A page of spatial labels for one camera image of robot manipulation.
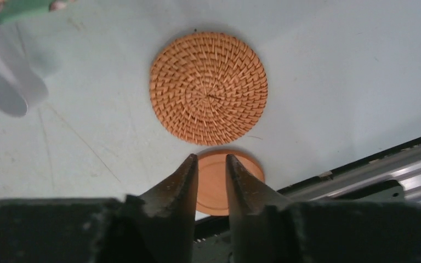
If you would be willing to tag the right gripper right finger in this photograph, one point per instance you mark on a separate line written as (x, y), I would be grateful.
(268, 227)

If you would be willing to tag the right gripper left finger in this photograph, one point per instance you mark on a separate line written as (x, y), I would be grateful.
(156, 226)

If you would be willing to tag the round cork coaster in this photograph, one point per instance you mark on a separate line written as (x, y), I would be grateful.
(212, 194)
(208, 88)

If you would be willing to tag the green floral serving tray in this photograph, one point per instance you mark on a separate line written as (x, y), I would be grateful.
(13, 10)

